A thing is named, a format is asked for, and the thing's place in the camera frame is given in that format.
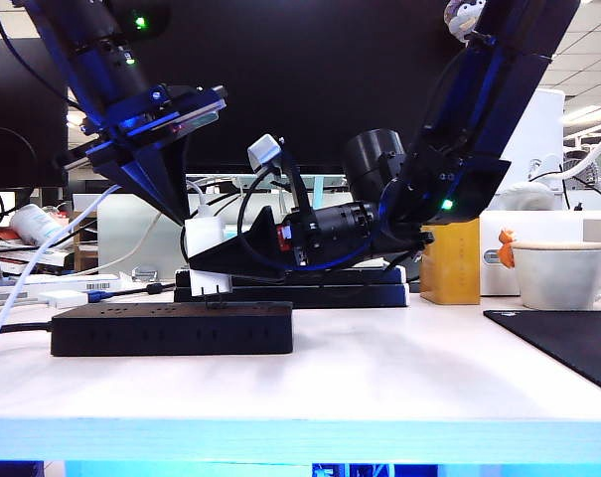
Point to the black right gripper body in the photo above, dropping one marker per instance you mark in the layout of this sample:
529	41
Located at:
305	241

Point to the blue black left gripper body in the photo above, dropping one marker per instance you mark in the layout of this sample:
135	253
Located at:
131	124

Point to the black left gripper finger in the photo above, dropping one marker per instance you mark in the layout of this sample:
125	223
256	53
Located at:
168	174
126	176

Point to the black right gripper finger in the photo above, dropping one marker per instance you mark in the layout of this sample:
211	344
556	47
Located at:
250	248

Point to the white USB wall charger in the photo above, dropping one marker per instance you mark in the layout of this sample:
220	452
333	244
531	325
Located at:
203	238

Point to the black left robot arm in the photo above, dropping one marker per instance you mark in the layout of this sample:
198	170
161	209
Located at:
96	49

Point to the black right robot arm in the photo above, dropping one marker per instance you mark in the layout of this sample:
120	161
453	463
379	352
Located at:
494	74

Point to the blue plug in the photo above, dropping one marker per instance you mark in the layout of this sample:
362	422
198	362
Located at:
99	296

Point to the teal monitor stand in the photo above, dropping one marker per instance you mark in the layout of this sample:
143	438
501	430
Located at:
319	186

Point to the dark navy flat box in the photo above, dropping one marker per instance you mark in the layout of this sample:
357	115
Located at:
330	296
379	277

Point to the wooden cabinet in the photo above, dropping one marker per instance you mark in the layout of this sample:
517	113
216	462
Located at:
85	243

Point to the clear acrylic clip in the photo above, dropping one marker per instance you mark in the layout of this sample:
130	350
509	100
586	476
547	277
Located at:
143	274

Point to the white plastic bottle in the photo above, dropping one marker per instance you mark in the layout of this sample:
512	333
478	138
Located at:
24	216

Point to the stack of books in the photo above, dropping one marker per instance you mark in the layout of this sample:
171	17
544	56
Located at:
51	258

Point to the black power strip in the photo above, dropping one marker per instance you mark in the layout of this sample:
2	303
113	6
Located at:
171	330

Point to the small black monitor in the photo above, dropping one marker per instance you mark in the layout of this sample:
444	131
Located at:
12	124

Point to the small white adapter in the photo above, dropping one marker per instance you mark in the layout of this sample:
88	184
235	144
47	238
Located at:
61	299

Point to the yellow tin box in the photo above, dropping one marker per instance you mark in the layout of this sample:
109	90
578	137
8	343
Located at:
454	268

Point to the large black AOC monitor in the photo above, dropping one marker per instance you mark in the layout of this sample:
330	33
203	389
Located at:
305	74

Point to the orange fox figurine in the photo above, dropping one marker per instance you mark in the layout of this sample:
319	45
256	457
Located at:
506	251

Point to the white domed object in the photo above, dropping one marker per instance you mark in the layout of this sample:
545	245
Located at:
533	196

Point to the white cardboard box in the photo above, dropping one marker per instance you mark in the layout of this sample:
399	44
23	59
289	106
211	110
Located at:
538	226

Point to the white ceramic mug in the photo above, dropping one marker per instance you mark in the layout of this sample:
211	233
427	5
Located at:
553	278

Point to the white board panel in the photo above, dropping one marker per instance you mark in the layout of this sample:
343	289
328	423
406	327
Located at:
538	129

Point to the grey plush toy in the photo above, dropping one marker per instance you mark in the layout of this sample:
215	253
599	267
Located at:
456	17

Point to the black mouse pad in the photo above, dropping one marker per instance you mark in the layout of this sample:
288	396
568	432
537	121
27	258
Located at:
568	343

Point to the white desk fan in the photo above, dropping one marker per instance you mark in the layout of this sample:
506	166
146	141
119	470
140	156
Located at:
585	174

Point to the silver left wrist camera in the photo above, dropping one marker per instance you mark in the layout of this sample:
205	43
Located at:
200	119

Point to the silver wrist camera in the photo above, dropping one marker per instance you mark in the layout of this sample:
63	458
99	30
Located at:
262	151
200	119

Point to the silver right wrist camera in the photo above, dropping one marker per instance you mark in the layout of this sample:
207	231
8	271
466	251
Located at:
262	151

